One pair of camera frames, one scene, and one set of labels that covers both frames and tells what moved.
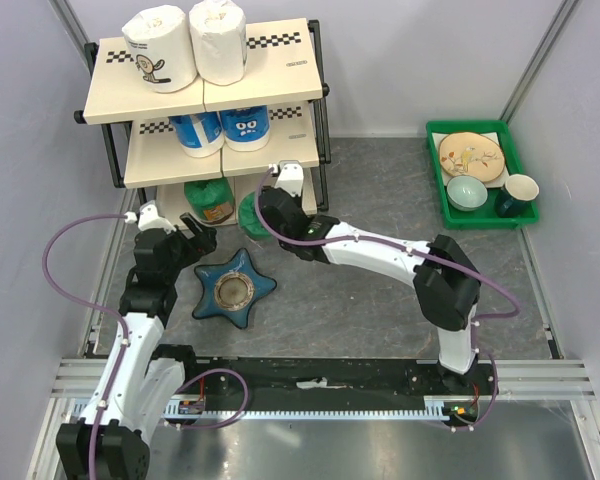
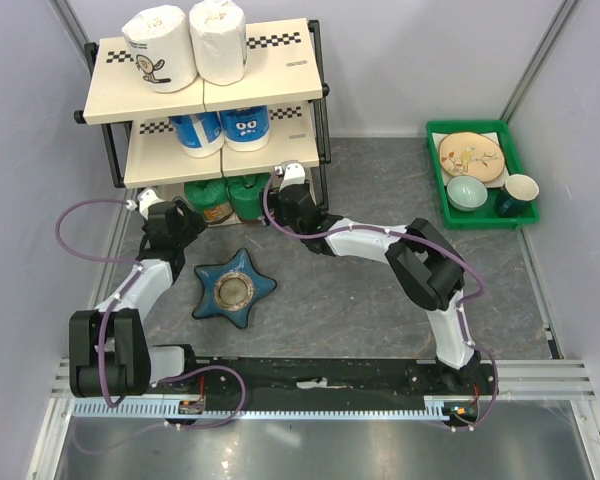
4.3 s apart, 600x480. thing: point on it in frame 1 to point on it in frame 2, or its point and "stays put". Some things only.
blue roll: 246,129 stays put
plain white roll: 219,33 stays put
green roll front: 249,218 to 245,192
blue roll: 199,135 stays put
